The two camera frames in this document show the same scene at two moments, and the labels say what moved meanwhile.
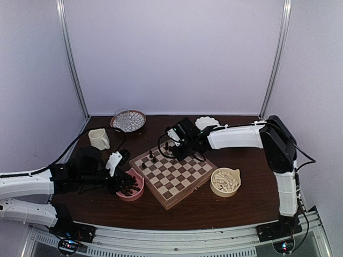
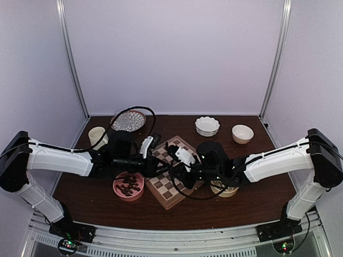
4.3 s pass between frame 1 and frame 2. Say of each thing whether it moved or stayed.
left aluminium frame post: stayed
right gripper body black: moved
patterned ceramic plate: stayed
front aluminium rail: stayed
